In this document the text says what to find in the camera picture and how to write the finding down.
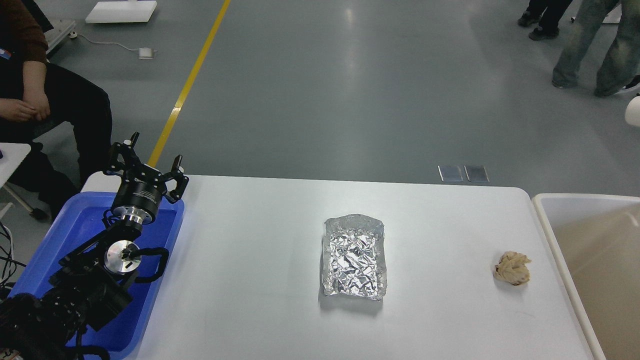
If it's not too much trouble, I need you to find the metal floor plate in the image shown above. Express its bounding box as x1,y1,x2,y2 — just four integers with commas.
438,165,464,183
464,165,490,183

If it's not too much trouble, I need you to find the right metal floor plate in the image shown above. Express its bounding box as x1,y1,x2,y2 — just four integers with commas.
464,165,490,183

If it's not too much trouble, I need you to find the crumpled brown paper ball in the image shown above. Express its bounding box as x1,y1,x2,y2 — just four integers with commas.
493,251,532,286

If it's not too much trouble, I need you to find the aluminium foil tray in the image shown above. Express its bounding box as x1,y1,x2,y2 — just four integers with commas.
320,214,387,301

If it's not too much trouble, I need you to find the person in faded jeans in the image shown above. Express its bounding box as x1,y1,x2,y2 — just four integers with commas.
551,0,640,98

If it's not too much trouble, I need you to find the person in black clothes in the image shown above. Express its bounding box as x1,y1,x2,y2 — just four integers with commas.
0,0,113,218

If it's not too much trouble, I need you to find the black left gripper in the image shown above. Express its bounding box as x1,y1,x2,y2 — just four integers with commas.
102,132,189,224

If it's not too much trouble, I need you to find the person in black trousers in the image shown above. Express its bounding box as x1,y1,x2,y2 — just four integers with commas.
517,0,572,41

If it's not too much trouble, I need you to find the white flat board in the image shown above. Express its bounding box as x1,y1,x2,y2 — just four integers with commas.
85,0,158,24

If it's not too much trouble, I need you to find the white power adapter with cable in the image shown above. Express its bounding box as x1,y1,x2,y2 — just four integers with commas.
68,30,158,60

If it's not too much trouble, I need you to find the white side table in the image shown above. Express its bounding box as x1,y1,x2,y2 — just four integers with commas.
0,142,48,221

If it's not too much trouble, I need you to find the blue plastic bin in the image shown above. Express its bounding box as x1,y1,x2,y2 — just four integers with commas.
10,191,185,360

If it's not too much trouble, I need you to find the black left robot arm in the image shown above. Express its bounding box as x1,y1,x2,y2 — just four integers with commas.
1,132,189,360

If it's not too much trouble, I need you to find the white paper cup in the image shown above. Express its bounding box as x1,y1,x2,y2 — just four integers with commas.
624,93,640,128

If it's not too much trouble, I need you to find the left metal floor plate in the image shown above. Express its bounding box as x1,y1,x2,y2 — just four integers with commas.
438,165,464,183

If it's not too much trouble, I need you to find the beige plastic bin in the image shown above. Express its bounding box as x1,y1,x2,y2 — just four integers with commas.
532,193,640,360

